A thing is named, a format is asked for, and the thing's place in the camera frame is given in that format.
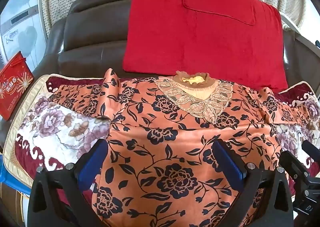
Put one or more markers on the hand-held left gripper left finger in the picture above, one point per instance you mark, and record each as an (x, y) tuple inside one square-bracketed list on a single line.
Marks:
[(92, 164)]

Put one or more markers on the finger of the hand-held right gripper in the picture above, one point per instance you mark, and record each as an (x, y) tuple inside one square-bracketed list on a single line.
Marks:
[(311, 148), (295, 167)]

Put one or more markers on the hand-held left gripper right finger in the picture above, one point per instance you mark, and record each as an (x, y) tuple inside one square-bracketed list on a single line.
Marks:
[(228, 164)]

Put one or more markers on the orange floral blouse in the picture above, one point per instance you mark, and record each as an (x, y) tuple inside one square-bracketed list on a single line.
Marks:
[(162, 141)]

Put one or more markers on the floral plush blanket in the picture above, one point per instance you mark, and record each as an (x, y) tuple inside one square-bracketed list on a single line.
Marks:
[(62, 126)]

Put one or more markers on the blue box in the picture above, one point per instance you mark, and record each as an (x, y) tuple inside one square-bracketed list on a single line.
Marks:
[(6, 173)]

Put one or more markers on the brown leather sofa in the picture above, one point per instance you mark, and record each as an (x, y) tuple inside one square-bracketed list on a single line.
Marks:
[(95, 41)]

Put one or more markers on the red fleece cloth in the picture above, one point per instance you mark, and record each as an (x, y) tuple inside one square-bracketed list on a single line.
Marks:
[(200, 36)]

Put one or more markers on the white appliance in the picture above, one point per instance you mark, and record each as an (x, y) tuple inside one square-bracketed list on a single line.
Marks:
[(20, 29)]

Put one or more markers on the white metal frame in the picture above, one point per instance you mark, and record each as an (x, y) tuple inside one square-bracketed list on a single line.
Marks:
[(303, 38)]

